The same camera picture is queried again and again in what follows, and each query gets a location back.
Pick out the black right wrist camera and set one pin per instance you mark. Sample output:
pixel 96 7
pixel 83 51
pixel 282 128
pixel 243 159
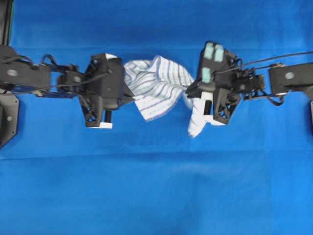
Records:
pixel 214 65

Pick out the black frame post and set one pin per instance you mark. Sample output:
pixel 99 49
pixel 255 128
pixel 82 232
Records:
pixel 6 17

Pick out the white blue striped towel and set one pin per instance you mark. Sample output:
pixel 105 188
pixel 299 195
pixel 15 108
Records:
pixel 157 85

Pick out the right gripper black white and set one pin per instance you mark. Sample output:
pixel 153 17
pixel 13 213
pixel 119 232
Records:
pixel 245 84

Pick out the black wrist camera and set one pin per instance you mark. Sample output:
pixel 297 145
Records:
pixel 111 86
pixel 214 65

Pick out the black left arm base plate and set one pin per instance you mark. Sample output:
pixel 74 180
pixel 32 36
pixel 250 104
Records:
pixel 9 112

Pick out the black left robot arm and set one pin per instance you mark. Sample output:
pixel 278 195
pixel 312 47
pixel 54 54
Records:
pixel 19 75

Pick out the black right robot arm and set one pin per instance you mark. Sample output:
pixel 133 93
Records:
pixel 283 79

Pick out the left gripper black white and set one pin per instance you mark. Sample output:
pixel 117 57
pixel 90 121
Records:
pixel 83 85

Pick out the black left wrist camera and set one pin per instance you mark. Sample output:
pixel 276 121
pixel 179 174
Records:
pixel 111 86

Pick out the blue table cloth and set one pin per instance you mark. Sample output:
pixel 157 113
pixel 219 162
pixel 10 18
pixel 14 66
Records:
pixel 251 177

